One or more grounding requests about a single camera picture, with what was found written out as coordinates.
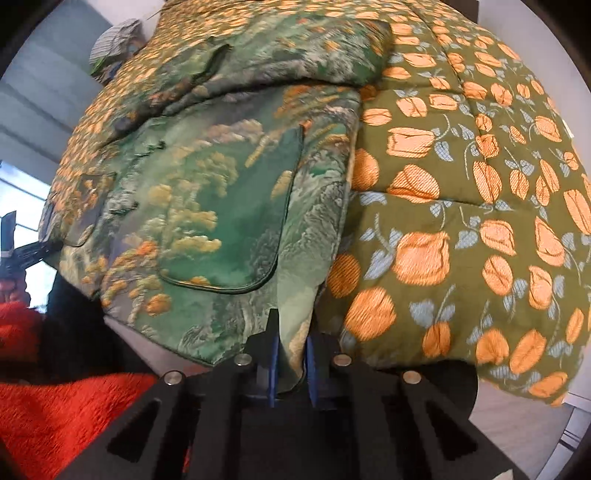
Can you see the blue-grey curtain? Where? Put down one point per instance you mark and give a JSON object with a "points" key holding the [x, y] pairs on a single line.
{"points": [[46, 92]]}

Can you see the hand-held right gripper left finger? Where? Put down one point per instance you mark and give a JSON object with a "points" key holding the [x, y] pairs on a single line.
{"points": [[272, 360]]}

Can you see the grey checked garment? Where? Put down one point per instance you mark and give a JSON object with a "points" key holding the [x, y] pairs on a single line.
{"points": [[111, 41]]}

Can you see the person's right forearm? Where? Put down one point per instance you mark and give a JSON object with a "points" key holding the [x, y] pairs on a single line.
{"points": [[69, 424]]}

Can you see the person's left forearm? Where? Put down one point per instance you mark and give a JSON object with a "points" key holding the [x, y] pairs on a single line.
{"points": [[18, 323]]}

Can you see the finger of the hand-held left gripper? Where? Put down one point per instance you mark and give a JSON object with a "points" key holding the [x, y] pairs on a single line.
{"points": [[39, 251]]}

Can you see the green landscape print jacket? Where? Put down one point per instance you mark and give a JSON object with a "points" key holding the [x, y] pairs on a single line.
{"points": [[207, 207]]}

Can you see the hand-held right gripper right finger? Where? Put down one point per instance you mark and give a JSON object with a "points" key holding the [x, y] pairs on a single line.
{"points": [[316, 364]]}

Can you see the green garment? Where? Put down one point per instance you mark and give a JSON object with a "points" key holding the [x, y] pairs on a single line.
{"points": [[104, 71]]}

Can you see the orange floral green quilt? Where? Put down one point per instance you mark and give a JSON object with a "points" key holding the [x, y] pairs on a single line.
{"points": [[461, 184]]}

